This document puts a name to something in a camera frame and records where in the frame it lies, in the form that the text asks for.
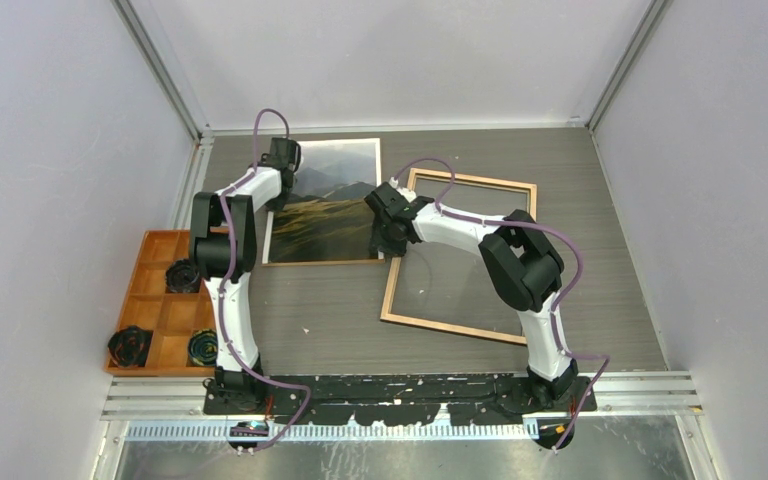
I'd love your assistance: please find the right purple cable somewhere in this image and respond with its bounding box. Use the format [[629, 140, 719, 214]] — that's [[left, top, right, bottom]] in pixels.
[[389, 157, 612, 453]]

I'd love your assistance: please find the black orange coiled bundle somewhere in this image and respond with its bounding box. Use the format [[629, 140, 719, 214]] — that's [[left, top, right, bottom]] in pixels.
[[107, 325, 153, 368]]

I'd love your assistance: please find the purple cable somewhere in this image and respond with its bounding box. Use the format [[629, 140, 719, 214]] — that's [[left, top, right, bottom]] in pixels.
[[214, 108, 312, 454], [389, 157, 612, 453]]

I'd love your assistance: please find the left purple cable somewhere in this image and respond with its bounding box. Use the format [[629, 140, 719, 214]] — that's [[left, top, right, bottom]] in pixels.
[[214, 108, 312, 454]]

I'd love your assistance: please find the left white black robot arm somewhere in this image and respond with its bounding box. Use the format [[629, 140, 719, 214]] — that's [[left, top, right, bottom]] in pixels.
[[189, 137, 302, 414]]

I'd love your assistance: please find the black yellow-green coiled bundle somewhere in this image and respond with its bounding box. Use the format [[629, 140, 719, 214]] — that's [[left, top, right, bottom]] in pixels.
[[187, 329, 218, 367]]

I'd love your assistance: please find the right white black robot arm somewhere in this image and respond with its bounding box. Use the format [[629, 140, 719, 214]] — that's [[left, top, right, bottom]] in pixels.
[[364, 182, 578, 411]]

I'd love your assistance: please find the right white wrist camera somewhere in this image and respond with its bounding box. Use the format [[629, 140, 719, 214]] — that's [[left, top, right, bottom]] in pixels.
[[388, 177, 417, 203]]

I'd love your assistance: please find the orange compartment tray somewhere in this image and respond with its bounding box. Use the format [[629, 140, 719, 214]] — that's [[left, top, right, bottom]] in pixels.
[[104, 230, 215, 378]]

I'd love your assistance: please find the black wooden picture frame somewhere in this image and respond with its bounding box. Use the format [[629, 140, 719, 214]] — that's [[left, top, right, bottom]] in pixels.
[[380, 167, 537, 346]]

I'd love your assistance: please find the mountain landscape photo board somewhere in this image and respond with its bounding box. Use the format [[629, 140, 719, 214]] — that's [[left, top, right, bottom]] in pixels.
[[262, 138, 384, 266]]

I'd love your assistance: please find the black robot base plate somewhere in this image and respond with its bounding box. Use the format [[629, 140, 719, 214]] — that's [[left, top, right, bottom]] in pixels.
[[202, 373, 597, 427]]

